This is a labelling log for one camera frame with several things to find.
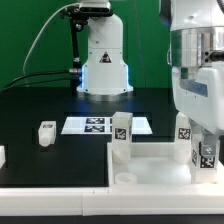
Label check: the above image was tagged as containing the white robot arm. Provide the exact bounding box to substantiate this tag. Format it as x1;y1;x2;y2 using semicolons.
77;0;224;158

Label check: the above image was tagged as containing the black camera on stand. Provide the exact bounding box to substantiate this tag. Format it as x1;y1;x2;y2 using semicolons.
60;0;113;18

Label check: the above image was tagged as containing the white front fence wall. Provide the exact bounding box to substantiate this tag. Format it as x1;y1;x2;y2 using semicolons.
0;184;224;216

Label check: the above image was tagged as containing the black cable lower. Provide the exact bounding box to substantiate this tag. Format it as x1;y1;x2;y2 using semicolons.
0;77;73;93

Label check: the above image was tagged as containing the white left fence wall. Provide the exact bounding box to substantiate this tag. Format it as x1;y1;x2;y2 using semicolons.
0;146;6;169

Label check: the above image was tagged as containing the white fence wall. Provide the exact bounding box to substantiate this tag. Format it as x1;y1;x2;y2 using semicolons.
0;184;224;216
0;146;6;169

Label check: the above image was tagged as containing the black cable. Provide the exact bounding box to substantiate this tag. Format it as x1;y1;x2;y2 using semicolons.
0;77;73;93
6;70;83;88

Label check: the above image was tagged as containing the white sheet with markers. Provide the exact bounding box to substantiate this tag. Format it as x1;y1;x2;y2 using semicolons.
61;117;152;135

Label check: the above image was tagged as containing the black cable upper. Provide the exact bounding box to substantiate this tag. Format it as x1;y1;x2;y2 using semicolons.
6;70;83;88

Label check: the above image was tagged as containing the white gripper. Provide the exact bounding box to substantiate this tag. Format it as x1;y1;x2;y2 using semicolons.
172;63;224;157

